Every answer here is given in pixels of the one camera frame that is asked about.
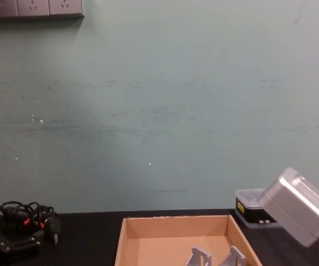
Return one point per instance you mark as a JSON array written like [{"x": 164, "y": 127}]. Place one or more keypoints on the clear plastic case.
[{"x": 249, "y": 210}]

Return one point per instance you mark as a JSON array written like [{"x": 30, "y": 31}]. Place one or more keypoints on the grey wall socket panel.
[{"x": 35, "y": 7}]

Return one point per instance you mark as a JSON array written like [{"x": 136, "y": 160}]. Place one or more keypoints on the black table cloth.
[{"x": 93, "y": 238}]

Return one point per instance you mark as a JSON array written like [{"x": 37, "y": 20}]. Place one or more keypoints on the grey metal angle bracket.
[
  {"x": 199, "y": 256},
  {"x": 235, "y": 257}
]

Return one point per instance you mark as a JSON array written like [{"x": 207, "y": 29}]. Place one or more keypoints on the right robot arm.
[{"x": 295, "y": 205}]

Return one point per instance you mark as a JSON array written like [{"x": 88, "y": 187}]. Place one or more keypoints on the shallow brown cardboard tray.
[{"x": 176, "y": 235}]

